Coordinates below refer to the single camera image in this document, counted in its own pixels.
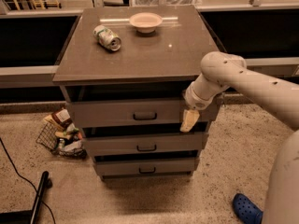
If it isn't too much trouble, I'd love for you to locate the black stand base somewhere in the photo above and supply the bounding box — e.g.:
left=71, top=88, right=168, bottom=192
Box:
left=0, top=171, right=51, bottom=224

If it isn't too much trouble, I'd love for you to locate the black cable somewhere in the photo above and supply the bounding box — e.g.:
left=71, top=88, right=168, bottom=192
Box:
left=0, top=137, right=57, bottom=224

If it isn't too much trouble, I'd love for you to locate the grey drawer cabinet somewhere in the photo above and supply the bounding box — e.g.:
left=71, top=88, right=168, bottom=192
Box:
left=53, top=6, right=220, bottom=179

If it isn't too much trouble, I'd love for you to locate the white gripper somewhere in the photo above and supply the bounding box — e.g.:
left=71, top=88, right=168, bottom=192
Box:
left=180, top=81, right=215, bottom=133

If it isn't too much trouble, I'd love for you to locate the metal railing frame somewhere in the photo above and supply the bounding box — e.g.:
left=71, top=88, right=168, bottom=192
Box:
left=0, top=0, right=299, bottom=88

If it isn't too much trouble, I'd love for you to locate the grey bottom drawer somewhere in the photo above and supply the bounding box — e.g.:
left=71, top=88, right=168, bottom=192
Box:
left=94, top=158, right=199, bottom=176

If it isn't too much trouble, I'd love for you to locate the green silver soda can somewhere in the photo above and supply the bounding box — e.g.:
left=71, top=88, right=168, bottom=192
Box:
left=93, top=25, right=121, bottom=51

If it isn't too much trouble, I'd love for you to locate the pale pink bowl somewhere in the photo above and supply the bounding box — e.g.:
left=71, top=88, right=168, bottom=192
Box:
left=129, top=12, right=163, bottom=34

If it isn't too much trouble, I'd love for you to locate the grey top drawer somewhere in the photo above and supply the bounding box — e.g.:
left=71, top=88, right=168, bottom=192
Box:
left=65, top=94, right=224, bottom=129

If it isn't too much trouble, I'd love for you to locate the grey drawer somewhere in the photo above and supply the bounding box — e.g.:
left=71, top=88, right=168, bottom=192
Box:
left=65, top=94, right=224, bottom=129
left=94, top=158, right=199, bottom=176
left=83, top=132, right=208, bottom=156

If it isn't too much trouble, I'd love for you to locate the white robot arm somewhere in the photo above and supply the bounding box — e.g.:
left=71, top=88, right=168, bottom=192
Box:
left=180, top=51, right=299, bottom=224

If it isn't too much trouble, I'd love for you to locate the wire basket with snacks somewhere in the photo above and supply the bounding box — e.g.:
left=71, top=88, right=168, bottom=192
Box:
left=36, top=108, right=87, bottom=159

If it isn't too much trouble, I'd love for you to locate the blue croc shoe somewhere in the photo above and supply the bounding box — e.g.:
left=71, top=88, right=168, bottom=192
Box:
left=232, top=193, right=263, bottom=224

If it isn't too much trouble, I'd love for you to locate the grey middle drawer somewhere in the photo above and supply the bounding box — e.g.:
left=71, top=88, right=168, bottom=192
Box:
left=83, top=132, right=208, bottom=156

